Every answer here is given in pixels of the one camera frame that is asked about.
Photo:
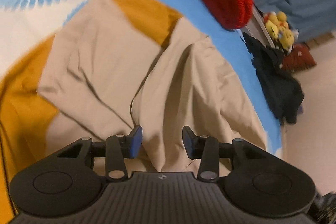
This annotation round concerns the dark red patterned cushion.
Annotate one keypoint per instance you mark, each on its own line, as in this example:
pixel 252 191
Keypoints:
pixel 299 59

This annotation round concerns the black clothing pile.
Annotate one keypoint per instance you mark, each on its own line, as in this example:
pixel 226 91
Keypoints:
pixel 283 93

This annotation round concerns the beige and mustard jacket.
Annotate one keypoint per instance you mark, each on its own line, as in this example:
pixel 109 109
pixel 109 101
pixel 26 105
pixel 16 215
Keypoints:
pixel 117 64

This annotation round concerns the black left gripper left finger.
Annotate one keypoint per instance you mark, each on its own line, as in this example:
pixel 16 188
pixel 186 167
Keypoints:
pixel 114 150

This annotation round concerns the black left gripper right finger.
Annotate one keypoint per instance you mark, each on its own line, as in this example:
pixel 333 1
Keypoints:
pixel 210 151

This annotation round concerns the yellow plush toys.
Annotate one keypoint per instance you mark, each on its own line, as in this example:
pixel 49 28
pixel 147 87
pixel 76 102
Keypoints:
pixel 278 29

